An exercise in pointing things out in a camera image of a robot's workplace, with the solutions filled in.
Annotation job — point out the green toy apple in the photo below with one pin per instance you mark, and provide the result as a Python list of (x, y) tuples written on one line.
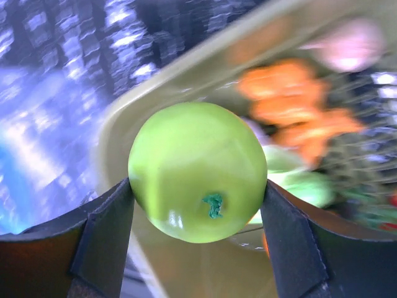
[(198, 172)]

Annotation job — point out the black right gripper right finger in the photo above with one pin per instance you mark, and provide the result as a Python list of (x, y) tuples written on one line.
[(315, 253)]

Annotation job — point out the clear zip top bag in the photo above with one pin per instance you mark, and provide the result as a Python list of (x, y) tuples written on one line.
[(16, 198)]

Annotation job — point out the orange toy carrot pieces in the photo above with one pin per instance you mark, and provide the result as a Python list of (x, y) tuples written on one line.
[(288, 94)]

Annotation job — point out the pink toy food piece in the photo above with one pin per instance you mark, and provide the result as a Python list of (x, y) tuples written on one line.
[(351, 46)]

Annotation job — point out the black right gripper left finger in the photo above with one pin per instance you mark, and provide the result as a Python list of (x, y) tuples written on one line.
[(79, 254)]

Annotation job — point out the olive green plastic bin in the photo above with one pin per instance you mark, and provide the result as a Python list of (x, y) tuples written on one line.
[(355, 180)]

